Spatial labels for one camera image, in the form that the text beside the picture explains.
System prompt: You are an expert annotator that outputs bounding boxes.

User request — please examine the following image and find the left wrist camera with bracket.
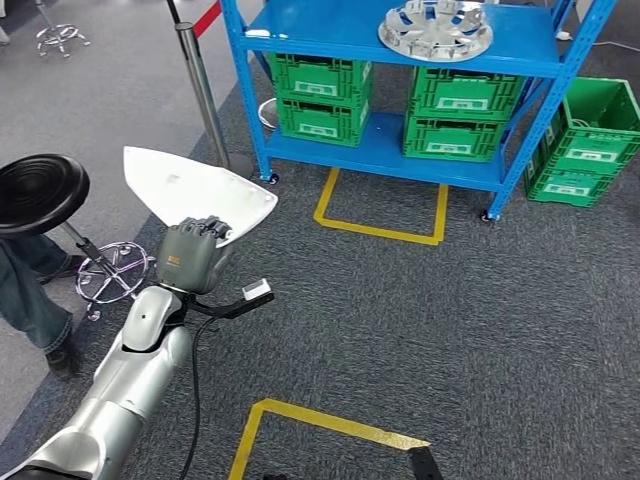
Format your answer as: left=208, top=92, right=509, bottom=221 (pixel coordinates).
left=187, top=278, right=275, bottom=321

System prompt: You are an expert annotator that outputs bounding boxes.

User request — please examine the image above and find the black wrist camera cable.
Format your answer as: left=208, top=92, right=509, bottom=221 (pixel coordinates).
left=179, top=316, right=221, bottom=480

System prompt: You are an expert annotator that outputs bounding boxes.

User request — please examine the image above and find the steel stanchion post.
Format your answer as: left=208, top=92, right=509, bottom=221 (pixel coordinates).
left=174, top=21, right=257, bottom=183

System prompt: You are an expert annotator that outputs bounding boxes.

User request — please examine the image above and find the red barrier belt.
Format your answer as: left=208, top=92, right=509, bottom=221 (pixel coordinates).
left=192, top=0, right=223, bottom=39

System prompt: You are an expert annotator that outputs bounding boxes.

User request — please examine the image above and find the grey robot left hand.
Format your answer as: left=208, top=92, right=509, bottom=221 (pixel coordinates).
left=155, top=215, right=233, bottom=297

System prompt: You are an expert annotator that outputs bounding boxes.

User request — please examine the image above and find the green plastic crate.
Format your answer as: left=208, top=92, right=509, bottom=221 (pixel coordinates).
left=523, top=158, right=623, bottom=209
left=407, top=66, right=527, bottom=124
left=269, top=52, right=374, bottom=107
left=275, top=99, right=371, bottom=148
left=537, top=77, right=640, bottom=170
left=402, top=117, right=506, bottom=164

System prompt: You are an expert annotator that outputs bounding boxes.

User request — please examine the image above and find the person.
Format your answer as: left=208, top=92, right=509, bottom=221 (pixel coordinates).
left=0, top=233, right=87, bottom=380

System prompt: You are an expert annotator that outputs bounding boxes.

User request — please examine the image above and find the silver wheel hubcap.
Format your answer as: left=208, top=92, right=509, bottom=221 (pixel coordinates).
left=377, top=0, right=494, bottom=64

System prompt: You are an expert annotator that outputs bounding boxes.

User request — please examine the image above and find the blue metal shelf rack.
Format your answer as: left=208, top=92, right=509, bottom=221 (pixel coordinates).
left=220, top=0, right=618, bottom=223

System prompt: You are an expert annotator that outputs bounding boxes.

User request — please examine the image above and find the white triangular panel part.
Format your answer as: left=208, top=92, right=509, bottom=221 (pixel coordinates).
left=122, top=145, right=279, bottom=250

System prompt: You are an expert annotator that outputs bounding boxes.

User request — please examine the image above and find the stool with chrome base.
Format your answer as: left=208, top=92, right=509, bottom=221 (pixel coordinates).
left=0, top=153, right=157, bottom=324
left=35, top=0, right=92, bottom=60

